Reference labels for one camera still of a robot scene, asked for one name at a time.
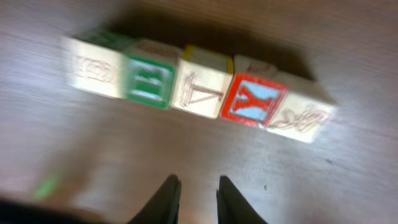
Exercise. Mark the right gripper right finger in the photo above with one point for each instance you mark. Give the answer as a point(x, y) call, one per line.
point(232, 207)

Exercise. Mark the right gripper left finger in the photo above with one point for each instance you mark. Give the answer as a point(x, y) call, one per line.
point(163, 206)

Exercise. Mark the red Y block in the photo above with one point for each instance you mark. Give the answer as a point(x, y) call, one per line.
point(253, 95)

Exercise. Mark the wooden leaf E block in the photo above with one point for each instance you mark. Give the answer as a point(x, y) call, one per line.
point(304, 111)

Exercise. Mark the wooden block blue J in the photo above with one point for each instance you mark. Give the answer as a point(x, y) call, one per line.
point(203, 80)

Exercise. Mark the green B block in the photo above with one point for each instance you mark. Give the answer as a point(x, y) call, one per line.
point(150, 73)

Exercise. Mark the wooden block red side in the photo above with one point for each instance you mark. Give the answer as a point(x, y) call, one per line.
point(94, 60)

